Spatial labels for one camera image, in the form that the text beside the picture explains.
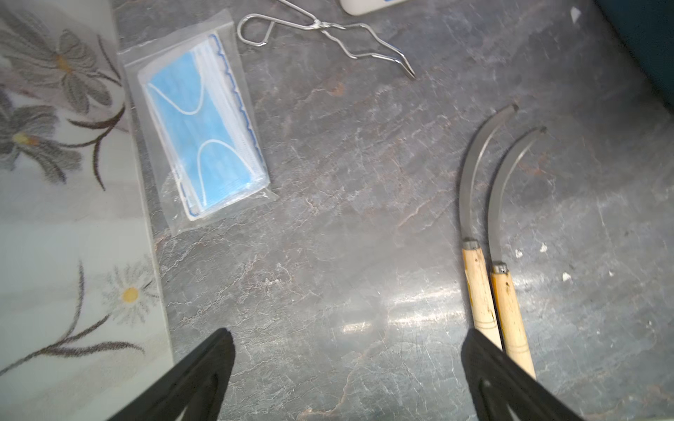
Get blue face masks pack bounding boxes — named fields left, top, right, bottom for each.
left=119, top=10, right=277, bottom=235

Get teal plastic storage tray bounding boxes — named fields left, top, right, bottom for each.
left=597, top=0, right=673, bottom=108

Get white paper scrap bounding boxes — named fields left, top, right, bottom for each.
left=570, top=6, right=582, bottom=24

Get white box with blue lid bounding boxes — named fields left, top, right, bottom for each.
left=339, top=0, right=407, bottom=16

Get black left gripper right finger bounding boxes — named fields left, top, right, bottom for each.
left=461, top=328, right=580, bottom=420

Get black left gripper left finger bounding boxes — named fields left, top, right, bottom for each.
left=112, top=328, right=236, bottom=420

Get wooden handle sickle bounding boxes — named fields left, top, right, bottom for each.
left=487, top=127, right=547, bottom=378
left=459, top=105, right=519, bottom=349

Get silver metal tongs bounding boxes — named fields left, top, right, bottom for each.
left=236, top=0, right=416, bottom=80

